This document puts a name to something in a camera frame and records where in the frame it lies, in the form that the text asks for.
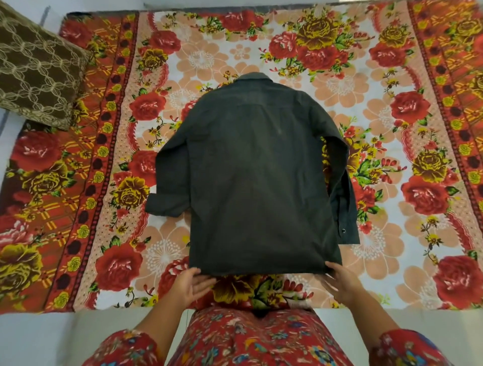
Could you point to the person's right forearm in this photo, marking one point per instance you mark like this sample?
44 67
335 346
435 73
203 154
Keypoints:
371 324

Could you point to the person's right hand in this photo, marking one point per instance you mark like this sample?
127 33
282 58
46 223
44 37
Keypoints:
345 284

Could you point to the person's left hand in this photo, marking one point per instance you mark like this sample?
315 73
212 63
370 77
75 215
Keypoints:
188 288

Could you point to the red floral dress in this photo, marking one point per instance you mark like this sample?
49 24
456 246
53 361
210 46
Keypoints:
256 339

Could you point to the bed with floral sheet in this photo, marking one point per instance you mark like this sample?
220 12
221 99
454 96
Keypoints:
377 113

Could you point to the brown patterned pillow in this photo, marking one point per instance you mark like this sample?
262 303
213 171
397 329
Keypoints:
37 75

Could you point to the black shirt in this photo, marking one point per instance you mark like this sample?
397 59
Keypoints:
256 169

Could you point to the person's left forearm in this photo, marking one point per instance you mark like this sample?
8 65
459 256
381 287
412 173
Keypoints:
162 328

